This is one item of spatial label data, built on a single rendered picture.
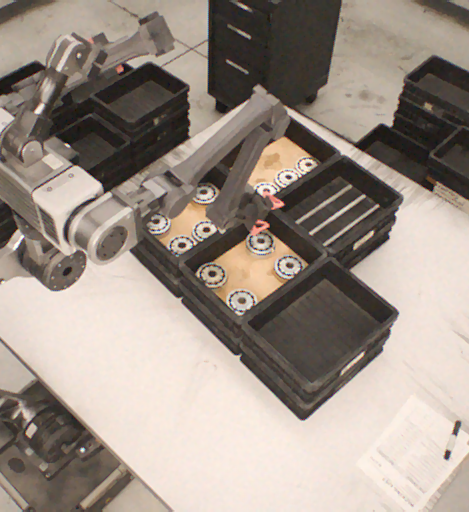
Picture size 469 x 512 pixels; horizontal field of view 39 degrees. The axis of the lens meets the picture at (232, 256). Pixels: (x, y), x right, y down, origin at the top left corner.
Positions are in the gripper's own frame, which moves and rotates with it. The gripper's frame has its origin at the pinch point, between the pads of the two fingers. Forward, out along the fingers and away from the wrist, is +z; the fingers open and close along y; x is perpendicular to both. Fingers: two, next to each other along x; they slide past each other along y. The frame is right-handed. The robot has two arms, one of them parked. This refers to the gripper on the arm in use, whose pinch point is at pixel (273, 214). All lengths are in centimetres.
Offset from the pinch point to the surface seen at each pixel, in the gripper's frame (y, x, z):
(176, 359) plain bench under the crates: 46, 23, -25
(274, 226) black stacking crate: 9.2, -4.1, 8.9
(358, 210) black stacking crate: -2.7, -2.5, 41.3
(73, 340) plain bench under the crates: 59, 3, -50
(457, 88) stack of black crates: -25, -82, 161
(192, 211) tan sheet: 23.8, -25.0, -8.6
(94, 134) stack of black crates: 71, -129, 4
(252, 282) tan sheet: 20.0, 12.2, -3.4
